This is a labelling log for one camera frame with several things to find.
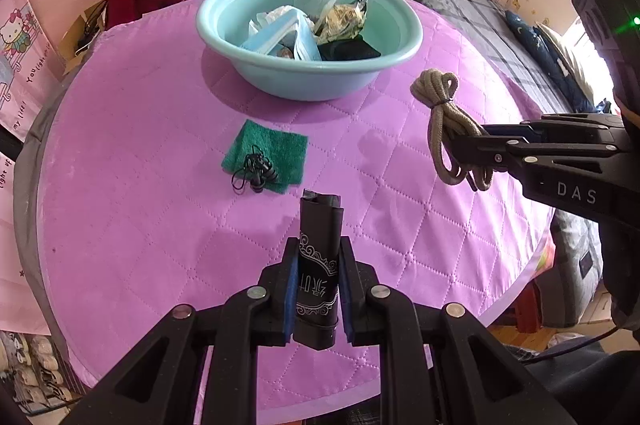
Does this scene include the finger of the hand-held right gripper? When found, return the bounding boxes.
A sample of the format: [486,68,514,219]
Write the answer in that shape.
[482,112,627,146]
[446,136,621,180]

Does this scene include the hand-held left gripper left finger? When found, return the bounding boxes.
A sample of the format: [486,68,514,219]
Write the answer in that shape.
[65,237,301,425]

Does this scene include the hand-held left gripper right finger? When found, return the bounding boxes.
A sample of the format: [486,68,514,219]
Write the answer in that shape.
[340,237,581,425]

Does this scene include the black printed packet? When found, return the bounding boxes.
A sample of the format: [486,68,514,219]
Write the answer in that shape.
[291,189,346,351]

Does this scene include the khaki rope bundle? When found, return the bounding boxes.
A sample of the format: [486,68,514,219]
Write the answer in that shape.
[410,69,496,192]

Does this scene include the teal plastic basin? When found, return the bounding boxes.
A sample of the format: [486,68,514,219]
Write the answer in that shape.
[196,0,424,102]

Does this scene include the yellow and black patterned cloth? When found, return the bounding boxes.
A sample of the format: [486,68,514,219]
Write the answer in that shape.
[317,0,370,43]

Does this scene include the blue face mask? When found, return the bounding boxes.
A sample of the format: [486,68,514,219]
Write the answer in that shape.
[240,9,323,62]

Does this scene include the white plastic bag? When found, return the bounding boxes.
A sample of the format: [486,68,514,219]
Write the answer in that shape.
[248,5,313,30]

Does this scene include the white pillow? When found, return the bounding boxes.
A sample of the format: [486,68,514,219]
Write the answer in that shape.
[535,22,601,106]

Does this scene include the blue star pillow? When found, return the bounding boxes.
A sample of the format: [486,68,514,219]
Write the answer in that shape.
[505,9,601,106]

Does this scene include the grey fabric bundle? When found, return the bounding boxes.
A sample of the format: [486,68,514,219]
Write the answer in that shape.
[542,210,608,328]

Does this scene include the black earphones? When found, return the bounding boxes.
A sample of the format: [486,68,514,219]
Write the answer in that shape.
[231,145,281,196]

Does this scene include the red plastic stool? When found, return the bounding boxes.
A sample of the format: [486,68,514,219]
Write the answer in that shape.
[515,285,546,336]

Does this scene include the grey plaid bedding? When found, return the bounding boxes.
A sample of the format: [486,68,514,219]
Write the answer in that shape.
[367,0,573,120]

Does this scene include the green scouring pad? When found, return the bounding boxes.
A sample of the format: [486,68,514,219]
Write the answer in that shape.
[221,119,308,194]

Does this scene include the purple quilted mat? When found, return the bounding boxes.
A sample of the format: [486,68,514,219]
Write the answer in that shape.
[36,0,557,416]

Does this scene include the pile of pale plush items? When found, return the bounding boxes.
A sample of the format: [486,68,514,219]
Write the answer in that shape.
[0,330,86,416]

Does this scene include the grey table undercloth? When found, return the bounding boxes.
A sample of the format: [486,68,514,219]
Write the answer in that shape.
[12,70,71,356]

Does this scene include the cardboard box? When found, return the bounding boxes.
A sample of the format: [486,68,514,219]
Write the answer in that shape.
[60,0,113,73]

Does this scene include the black cable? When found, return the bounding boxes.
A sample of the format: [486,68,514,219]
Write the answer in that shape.
[510,325,623,363]

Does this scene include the pink cartoon wall poster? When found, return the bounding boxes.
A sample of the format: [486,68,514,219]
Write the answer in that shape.
[0,0,68,218]

